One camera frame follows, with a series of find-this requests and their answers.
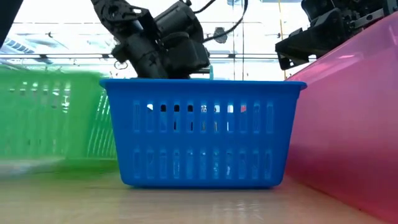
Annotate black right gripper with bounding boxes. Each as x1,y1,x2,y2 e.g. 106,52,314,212
275,0,398,70

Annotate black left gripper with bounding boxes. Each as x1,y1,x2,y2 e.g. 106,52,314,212
111,1,211,80

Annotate round ceiling lamp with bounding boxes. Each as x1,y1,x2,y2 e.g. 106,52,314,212
213,27,228,44

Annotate pink translucent bin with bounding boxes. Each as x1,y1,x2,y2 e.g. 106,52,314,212
284,11,398,223

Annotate ceiling light strip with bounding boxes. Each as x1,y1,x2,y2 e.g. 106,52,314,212
0,53,312,60

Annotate blue plastic basket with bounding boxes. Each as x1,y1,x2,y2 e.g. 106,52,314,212
99,78,308,189

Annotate green plastic basket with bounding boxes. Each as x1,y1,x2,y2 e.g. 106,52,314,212
0,70,118,161

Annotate black hanging cable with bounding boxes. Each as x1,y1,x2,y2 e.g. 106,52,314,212
202,0,249,44

